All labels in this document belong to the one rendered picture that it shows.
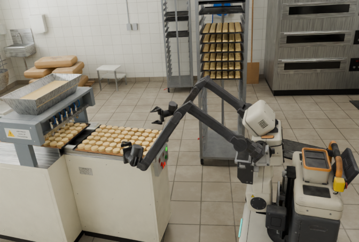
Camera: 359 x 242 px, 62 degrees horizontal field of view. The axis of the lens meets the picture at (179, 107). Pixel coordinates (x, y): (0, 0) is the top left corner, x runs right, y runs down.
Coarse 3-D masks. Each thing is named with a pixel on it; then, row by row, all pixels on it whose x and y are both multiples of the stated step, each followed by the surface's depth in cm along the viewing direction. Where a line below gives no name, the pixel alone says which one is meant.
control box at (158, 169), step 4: (164, 144) 229; (164, 148) 224; (160, 152) 219; (164, 152) 224; (156, 156) 214; (160, 156) 216; (164, 156) 225; (160, 160) 217; (164, 160) 225; (156, 164) 211; (160, 164) 217; (164, 164) 225; (156, 168) 213; (160, 168) 218; (156, 172) 214; (160, 172) 218
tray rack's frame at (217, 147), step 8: (200, 0) 270; (208, 0) 269; (216, 0) 268; (208, 136) 377; (216, 136) 376; (208, 144) 359; (216, 144) 358; (224, 144) 357; (232, 144) 356; (208, 152) 343; (216, 152) 342; (224, 152) 341; (232, 152) 340
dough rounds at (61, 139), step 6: (66, 126) 248; (72, 126) 252; (78, 126) 250; (84, 126) 249; (60, 132) 240; (66, 132) 238; (72, 132) 237; (78, 132) 241; (48, 138) 232; (54, 138) 230; (60, 138) 229; (66, 138) 229; (48, 144) 224; (54, 144) 223; (60, 144) 221
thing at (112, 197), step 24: (72, 168) 227; (96, 168) 221; (120, 168) 215; (96, 192) 231; (120, 192) 224; (144, 192) 218; (168, 192) 251; (96, 216) 242; (120, 216) 235; (144, 216) 228; (168, 216) 255; (120, 240) 251; (144, 240) 239
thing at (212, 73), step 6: (204, 72) 325; (210, 72) 324; (216, 72) 323; (222, 72) 321; (228, 72) 320; (234, 72) 319; (240, 72) 318; (210, 78) 304; (216, 78) 303; (222, 78) 303
